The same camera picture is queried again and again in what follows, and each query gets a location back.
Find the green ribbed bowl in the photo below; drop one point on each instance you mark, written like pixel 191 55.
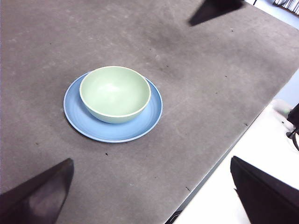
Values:
pixel 114 93

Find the grey striped object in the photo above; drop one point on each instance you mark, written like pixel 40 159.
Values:
pixel 287 4

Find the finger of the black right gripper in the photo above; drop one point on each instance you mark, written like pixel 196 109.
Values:
pixel 210 11

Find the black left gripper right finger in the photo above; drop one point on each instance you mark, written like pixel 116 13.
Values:
pixel 268 198

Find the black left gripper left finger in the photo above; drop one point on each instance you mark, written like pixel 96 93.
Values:
pixel 39 200

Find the blue round plate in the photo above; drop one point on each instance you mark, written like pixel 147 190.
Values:
pixel 116 133

